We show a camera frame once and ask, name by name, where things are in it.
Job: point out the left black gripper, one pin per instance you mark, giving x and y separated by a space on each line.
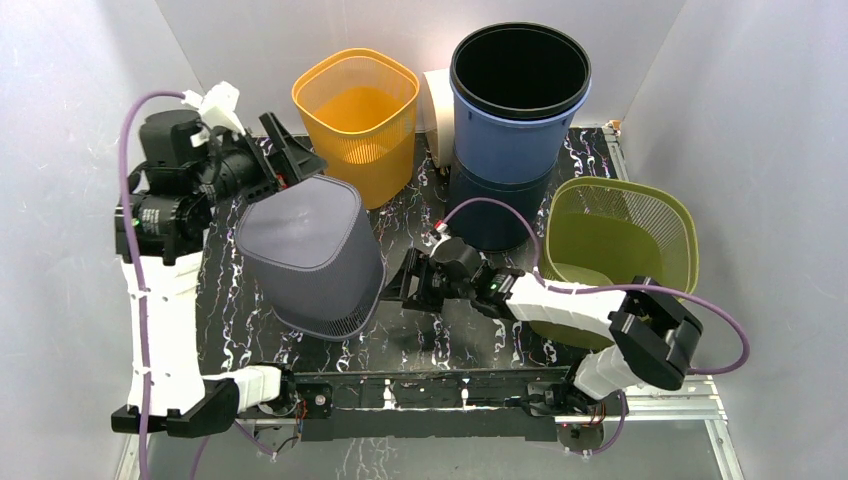
302 162

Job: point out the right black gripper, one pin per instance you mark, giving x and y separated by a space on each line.
426 279

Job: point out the grey mesh waste basket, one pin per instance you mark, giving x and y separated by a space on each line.
313 254

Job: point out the orange mesh waste basket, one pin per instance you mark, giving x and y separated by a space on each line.
359 108

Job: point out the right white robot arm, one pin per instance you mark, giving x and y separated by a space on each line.
652 336

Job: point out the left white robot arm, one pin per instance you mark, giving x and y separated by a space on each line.
166 206

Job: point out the white curved plastic object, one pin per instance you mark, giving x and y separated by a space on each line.
438 116

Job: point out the olive green mesh basket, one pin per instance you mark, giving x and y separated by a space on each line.
604 231

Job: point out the blue plastic bin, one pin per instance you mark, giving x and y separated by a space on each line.
500 173

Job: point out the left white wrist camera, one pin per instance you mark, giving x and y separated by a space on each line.
217 107

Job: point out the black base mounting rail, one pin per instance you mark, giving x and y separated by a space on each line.
424 397

